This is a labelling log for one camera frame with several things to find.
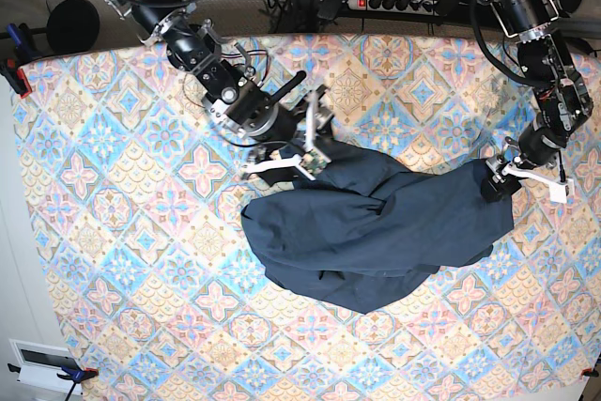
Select white floor vent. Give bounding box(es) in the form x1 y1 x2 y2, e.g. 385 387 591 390
9 339 79 394

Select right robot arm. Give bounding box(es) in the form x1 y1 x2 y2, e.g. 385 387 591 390
105 0 333 185

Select red black clamp left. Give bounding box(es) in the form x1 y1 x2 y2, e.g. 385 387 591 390
0 59 32 99

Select patterned tablecloth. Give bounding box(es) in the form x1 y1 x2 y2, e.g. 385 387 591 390
11 45 600 400

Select red clamp bottom right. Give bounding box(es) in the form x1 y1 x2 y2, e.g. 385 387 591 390
581 368 599 378

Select blue clamp bottom left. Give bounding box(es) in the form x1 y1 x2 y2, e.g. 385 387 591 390
8 363 99 384

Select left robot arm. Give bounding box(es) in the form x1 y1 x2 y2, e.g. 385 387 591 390
470 0 593 203

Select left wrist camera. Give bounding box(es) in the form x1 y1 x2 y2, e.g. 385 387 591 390
548 177 575 204

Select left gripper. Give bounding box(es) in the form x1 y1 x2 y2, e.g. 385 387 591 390
480 121 567 203

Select black round stool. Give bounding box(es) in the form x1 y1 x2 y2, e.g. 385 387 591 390
46 0 100 55

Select dark blue t-shirt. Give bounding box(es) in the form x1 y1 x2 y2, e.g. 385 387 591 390
240 139 514 314

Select white power strip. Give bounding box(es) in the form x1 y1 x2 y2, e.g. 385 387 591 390
347 0 437 15

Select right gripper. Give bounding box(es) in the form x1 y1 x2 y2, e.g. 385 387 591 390
220 70 334 187

